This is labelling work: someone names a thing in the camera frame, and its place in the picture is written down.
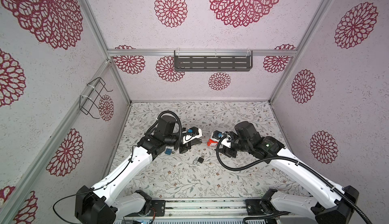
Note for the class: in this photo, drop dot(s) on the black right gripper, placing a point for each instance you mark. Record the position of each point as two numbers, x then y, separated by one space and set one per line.
227 150

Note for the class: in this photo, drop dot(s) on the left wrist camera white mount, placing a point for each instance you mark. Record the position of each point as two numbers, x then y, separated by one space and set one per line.
191 134

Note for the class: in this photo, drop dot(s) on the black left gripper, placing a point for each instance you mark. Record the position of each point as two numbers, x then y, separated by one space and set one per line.
188 146

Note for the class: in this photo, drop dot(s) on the dark grey wall shelf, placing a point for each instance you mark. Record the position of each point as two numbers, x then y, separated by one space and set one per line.
215 63

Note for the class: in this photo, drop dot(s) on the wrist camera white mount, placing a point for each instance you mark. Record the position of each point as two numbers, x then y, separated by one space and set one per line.
224 137
191 134

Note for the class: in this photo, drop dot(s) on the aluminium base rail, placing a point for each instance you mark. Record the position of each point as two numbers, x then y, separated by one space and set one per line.
212 208

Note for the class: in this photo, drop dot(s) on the black wire wall basket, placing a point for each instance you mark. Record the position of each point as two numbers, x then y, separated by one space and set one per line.
97 104

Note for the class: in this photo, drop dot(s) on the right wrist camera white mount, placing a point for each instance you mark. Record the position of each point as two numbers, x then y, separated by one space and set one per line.
224 137

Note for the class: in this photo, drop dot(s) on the blue padlock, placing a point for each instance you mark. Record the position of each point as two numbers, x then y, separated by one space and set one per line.
168 151

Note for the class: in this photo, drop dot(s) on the red padlock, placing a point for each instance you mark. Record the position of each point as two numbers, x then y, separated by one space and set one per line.
212 143

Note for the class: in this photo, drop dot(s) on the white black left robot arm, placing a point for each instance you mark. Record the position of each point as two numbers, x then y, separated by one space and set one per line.
101 203

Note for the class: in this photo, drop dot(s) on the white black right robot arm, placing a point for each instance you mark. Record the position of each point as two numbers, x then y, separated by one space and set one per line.
329 203

